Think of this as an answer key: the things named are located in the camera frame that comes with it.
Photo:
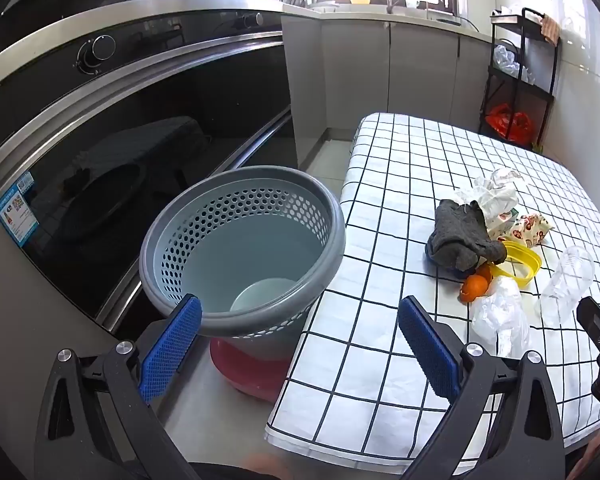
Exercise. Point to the white paper bag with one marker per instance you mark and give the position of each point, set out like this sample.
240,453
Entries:
497,212

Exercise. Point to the red plastic basin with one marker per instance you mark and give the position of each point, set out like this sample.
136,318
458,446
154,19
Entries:
250,377

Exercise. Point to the red and white snack wrapper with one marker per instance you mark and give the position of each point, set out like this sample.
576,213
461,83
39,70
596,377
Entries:
530,227

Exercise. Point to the orange peel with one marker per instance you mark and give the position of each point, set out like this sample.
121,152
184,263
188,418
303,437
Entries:
472,285

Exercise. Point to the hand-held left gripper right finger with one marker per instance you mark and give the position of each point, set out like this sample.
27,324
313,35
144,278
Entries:
430,350

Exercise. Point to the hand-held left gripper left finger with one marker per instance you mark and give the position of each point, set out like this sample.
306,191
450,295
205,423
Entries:
172,345

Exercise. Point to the black glass built-in oven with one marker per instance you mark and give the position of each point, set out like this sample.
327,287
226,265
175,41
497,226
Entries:
130,110

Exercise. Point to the black metal shelf rack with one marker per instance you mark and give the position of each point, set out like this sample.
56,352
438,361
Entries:
540,91

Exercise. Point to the grey perforated waste basket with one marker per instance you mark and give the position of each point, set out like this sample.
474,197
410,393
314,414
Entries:
240,177

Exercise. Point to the yellow plastic lid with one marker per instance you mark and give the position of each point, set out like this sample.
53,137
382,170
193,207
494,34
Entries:
515,247

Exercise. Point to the blue oven sticker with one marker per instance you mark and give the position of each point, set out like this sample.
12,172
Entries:
16,210

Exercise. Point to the clear plastic bag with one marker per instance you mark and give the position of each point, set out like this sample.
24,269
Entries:
500,310

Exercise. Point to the red plastic bag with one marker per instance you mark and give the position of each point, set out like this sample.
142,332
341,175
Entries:
510,122

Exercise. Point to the white plastic bag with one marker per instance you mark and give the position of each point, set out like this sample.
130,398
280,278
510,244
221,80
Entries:
505,62

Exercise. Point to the round oven knob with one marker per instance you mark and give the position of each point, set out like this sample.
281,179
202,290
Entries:
97,50
251,20

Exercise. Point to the clear plastic bottle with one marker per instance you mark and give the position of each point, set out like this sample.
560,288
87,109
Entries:
567,280

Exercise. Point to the white checked tablecloth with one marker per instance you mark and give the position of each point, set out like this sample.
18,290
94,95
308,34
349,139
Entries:
380,185

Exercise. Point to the dark grey cloth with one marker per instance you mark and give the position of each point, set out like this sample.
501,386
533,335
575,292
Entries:
460,235

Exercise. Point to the grey kitchen cabinets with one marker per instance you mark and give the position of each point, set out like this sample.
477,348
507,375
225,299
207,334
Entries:
355,70

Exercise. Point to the brown checked rag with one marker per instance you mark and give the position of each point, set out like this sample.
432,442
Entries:
550,30

